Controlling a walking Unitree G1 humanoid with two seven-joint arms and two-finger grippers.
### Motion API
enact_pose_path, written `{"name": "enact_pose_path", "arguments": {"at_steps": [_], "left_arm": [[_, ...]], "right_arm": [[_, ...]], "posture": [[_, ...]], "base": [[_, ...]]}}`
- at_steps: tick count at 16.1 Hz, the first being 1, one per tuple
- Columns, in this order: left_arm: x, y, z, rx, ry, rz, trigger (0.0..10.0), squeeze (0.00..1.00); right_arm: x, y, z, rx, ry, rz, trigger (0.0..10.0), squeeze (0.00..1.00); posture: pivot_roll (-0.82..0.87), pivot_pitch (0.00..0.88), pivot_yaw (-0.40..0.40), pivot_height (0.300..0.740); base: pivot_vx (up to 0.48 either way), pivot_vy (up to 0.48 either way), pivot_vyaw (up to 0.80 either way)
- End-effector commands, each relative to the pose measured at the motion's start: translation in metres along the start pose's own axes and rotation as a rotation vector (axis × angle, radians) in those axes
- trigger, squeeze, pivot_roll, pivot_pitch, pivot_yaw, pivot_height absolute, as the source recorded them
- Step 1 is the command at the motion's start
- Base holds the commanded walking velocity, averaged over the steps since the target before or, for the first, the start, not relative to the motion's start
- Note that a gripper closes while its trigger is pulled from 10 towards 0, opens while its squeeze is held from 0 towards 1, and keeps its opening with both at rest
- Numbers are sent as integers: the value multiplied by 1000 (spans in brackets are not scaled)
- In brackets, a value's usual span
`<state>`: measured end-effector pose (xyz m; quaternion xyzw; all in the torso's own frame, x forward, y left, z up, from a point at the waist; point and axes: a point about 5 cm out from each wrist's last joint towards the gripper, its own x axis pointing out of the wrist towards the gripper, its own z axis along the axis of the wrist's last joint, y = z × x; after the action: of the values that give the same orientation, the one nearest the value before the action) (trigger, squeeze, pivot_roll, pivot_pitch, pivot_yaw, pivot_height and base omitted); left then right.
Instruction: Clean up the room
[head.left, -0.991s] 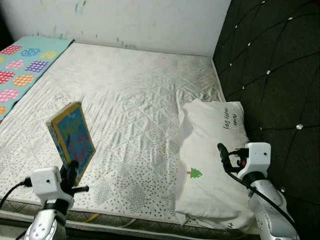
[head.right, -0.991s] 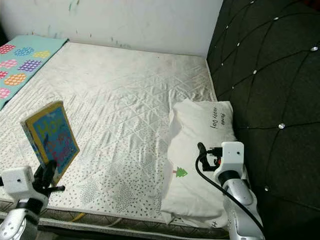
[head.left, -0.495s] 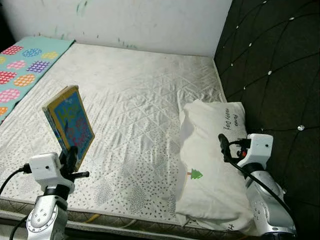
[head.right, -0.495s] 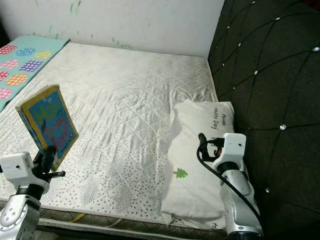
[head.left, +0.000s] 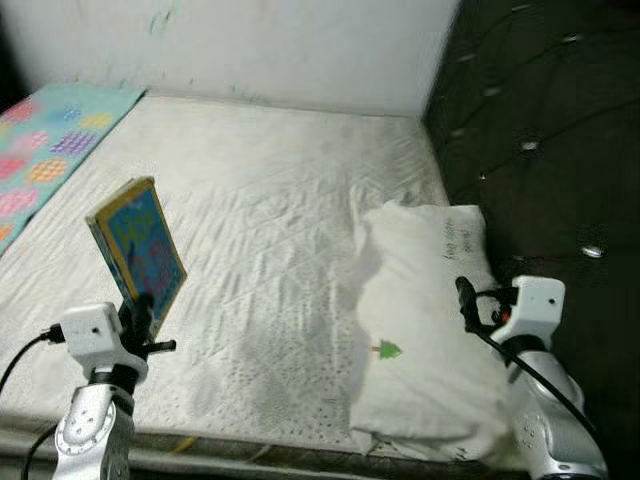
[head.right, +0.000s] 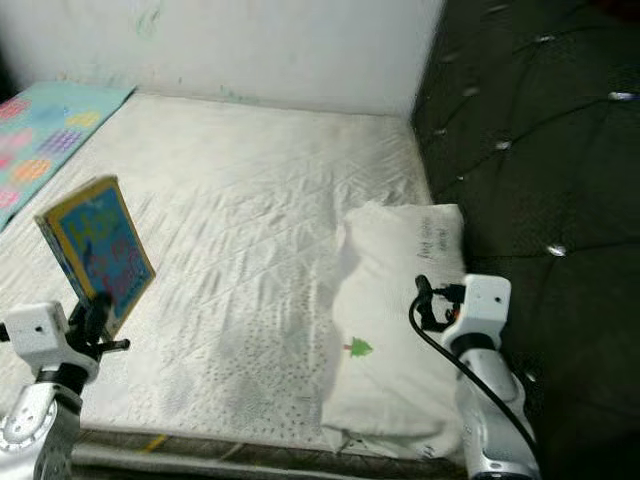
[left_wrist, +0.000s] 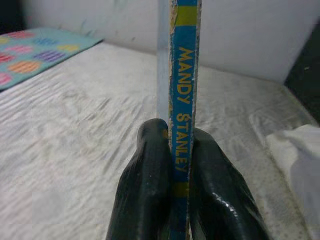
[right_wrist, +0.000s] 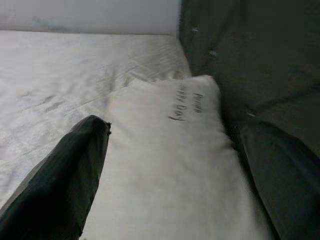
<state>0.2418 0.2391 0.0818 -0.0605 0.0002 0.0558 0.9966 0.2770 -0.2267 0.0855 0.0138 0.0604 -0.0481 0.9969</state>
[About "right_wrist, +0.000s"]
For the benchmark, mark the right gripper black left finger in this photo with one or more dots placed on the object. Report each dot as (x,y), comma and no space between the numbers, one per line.
(55,190)

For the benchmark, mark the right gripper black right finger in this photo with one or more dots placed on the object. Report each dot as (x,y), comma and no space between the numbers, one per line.
(287,190)

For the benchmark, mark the white pillow with small print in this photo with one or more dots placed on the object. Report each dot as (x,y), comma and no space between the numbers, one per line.
(162,162)

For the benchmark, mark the black tufted headboard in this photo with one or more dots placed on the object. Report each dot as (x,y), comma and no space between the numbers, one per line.
(250,50)

